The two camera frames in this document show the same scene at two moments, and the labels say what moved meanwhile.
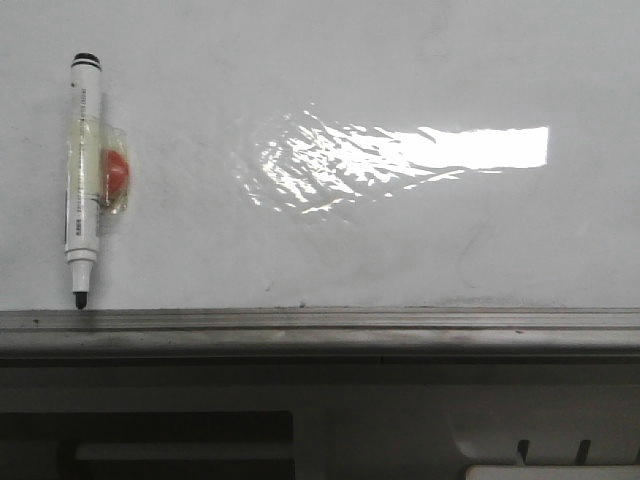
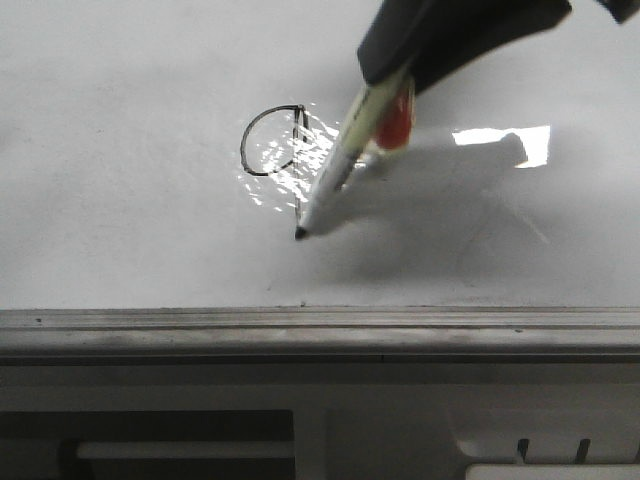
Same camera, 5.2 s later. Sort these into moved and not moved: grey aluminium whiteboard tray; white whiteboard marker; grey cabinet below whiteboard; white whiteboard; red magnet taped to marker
Moved: red magnet taped to marker; white whiteboard marker
Not moved: grey aluminium whiteboard tray; grey cabinet below whiteboard; white whiteboard
